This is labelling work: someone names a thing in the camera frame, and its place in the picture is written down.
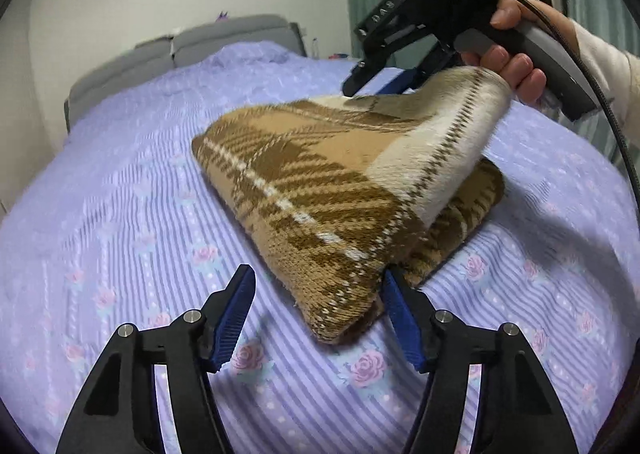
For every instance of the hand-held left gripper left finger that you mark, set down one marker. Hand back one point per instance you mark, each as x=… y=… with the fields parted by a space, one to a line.
x=232 y=319

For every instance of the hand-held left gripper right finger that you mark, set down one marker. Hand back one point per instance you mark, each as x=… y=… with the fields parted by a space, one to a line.
x=402 y=319

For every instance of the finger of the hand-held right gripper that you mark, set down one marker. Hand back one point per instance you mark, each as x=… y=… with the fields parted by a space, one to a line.
x=425 y=69
x=365 y=74

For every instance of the brown beige plaid knit sweater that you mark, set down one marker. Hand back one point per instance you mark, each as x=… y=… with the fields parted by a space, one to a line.
x=325 y=174

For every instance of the person's right forearm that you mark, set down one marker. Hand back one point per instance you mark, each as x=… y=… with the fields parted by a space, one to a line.
x=610 y=64

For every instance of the person's right hand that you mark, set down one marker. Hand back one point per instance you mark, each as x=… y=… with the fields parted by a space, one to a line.
x=520 y=71

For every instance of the small blue red item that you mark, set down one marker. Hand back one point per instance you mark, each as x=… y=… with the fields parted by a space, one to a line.
x=338 y=55

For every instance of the clear plastic bottle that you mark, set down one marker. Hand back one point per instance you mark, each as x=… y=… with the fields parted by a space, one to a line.
x=314 y=48

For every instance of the grey padded headboard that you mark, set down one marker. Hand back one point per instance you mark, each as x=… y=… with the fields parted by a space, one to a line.
x=225 y=39

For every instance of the small purple toy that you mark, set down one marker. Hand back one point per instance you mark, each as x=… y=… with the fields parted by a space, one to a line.
x=222 y=15

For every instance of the purple striped floral bedsheet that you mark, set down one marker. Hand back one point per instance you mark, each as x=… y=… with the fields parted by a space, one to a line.
x=125 y=194

